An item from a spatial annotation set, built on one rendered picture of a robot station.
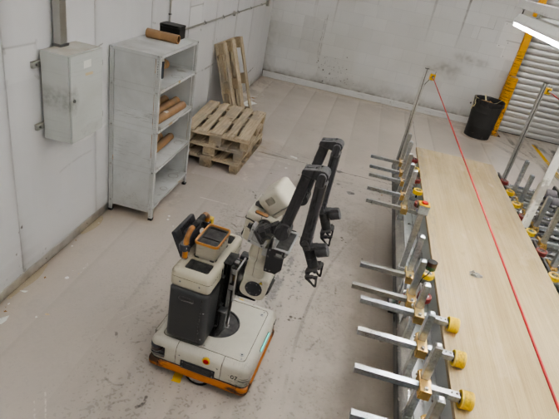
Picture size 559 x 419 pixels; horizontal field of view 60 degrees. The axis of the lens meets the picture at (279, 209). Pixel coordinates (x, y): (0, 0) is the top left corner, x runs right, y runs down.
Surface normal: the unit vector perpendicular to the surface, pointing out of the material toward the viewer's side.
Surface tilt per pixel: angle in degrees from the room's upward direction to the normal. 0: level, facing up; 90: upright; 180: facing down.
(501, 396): 0
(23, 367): 0
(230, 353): 0
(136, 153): 90
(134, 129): 90
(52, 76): 90
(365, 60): 90
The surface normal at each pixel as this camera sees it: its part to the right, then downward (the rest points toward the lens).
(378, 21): -0.20, 0.44
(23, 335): 0.18, -0.86
